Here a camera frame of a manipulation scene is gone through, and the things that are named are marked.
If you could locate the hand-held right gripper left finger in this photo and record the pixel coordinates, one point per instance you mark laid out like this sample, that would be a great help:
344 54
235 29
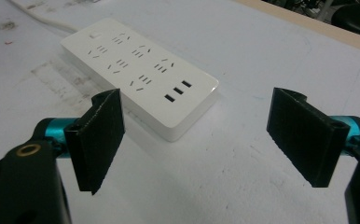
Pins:
95 143

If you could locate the black chair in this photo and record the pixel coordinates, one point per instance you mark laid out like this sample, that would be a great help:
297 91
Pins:
355 17

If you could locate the white power strip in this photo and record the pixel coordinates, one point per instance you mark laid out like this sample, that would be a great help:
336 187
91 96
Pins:
144 74

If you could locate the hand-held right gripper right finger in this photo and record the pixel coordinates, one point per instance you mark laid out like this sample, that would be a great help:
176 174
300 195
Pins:
305 137

